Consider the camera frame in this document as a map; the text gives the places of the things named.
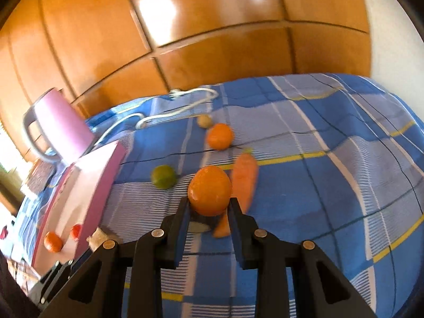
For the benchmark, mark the round orange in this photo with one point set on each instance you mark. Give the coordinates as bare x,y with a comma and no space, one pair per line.
219,135

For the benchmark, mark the patterned decorative box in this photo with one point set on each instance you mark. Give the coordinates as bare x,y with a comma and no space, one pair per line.
38,175

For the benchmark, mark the small red object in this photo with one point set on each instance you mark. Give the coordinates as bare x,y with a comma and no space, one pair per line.
3,232

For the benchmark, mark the large orange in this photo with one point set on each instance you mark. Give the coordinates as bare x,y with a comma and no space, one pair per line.
208,188

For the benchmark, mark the pink electric kettle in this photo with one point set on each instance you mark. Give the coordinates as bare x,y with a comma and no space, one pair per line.
63,126

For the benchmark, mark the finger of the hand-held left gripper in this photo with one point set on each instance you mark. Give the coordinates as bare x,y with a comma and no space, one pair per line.
53,281

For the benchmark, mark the small orange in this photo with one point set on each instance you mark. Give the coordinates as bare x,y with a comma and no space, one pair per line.
53,241

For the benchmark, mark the red tomato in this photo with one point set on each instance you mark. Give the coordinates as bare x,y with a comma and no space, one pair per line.
76,232

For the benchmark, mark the tan potato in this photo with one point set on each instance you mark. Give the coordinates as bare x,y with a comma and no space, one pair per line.
204,121

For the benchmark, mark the green tomato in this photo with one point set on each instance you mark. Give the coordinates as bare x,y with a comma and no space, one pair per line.
163,177

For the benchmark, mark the orange carrot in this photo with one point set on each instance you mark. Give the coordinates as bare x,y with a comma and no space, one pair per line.
245,179

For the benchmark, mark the blue plaid blanket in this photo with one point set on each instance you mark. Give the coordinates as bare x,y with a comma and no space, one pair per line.
298,188

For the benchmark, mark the wooden wardrobe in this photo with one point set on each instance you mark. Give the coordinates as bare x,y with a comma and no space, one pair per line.
198,23

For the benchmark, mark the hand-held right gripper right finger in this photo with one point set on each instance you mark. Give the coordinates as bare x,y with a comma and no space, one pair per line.
236,238

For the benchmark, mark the pink tray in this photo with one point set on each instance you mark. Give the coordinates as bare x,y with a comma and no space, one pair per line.
73,198

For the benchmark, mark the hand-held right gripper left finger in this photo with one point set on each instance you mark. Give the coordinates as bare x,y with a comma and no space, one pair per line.
183,235

